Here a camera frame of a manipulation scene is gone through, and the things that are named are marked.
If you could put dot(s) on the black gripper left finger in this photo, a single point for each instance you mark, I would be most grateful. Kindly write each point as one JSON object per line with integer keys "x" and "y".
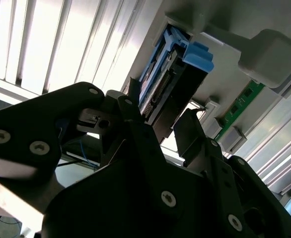
{"x": 36, "y": 119}

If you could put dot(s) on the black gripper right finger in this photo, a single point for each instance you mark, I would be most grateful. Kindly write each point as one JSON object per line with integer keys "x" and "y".
{"x": 225, "y": 188}

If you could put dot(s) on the hard disk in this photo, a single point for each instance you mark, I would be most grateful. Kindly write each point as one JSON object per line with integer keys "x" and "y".
{"x": 182, "y": 94}

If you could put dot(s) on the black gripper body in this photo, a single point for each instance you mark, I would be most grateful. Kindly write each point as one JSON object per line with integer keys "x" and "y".
{"x": 105, "y": 213}

